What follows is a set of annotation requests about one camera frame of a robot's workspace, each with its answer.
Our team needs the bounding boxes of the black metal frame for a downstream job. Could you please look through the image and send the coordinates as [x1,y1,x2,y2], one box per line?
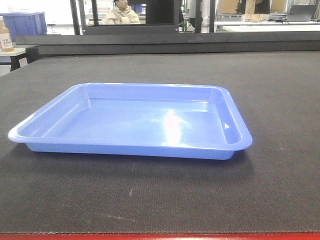
[69,0,216,36]

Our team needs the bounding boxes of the dark grey table mat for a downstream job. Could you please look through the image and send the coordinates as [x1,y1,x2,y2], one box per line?
[0,51,320,234]

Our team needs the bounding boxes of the person in beige jacket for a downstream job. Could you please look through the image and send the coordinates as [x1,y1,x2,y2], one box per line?
[102,0,141,25]

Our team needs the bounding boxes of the blue plastic tray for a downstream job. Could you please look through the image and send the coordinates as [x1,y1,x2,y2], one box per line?
[8,83,253,160]

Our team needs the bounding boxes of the stacked blue plastic bins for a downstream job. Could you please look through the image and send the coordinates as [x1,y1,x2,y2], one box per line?
[0,11,47,42]

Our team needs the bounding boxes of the grey laptop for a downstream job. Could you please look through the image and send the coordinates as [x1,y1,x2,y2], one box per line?
[286,5,316,22]

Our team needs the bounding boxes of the white background table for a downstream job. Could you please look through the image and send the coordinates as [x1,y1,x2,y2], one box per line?
[214,21,320,33]

